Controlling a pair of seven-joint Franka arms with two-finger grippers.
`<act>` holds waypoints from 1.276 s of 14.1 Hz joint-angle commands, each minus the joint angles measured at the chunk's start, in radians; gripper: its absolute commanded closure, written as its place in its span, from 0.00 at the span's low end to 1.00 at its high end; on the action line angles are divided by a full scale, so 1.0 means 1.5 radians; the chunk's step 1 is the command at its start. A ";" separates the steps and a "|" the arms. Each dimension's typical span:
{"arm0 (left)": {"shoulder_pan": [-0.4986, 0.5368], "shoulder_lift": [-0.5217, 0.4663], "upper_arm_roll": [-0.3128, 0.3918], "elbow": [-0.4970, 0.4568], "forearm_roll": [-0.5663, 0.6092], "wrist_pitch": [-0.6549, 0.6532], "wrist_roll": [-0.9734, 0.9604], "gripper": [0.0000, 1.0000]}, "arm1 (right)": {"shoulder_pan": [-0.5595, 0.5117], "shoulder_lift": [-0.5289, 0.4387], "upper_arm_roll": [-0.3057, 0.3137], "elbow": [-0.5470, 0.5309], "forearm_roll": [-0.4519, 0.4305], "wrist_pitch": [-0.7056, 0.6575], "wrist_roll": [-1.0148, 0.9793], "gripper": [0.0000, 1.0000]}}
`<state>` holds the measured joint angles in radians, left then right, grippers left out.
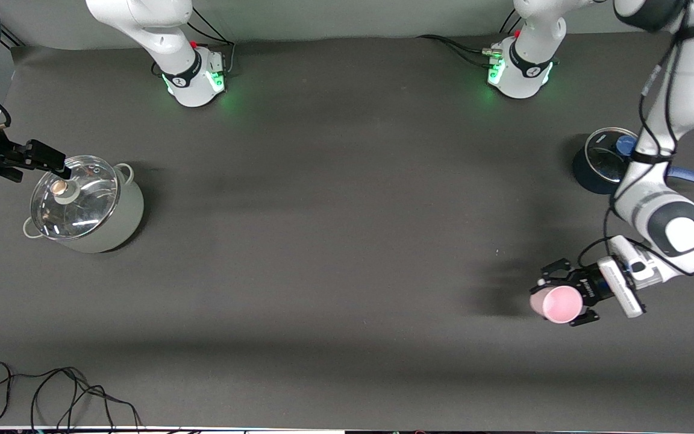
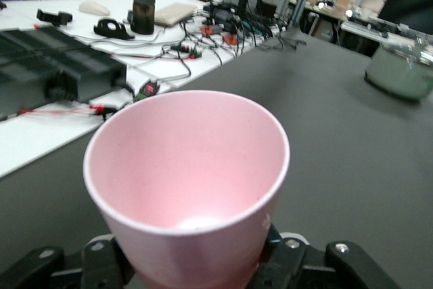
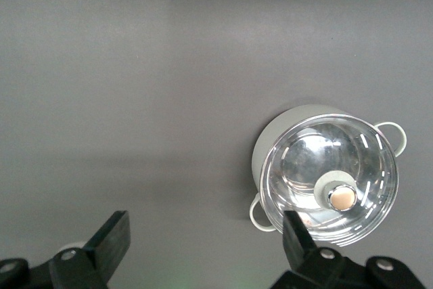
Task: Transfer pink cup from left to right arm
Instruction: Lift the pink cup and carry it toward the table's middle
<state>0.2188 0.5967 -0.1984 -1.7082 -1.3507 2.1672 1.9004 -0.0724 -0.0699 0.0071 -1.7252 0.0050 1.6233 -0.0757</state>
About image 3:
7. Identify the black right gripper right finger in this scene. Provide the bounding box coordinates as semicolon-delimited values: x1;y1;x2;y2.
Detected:
270;210;427;289

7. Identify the glass lid with metal knob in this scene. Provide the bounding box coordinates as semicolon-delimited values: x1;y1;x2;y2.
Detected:
262;112;400;248

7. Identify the dark grey table mat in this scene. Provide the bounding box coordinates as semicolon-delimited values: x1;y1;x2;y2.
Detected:
0;0;433;289

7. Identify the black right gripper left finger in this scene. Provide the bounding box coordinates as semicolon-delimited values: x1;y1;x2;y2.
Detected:
0;210;131;289

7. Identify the grey-green cooking pot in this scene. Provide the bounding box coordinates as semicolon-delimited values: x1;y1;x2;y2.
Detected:
249;104;407;248

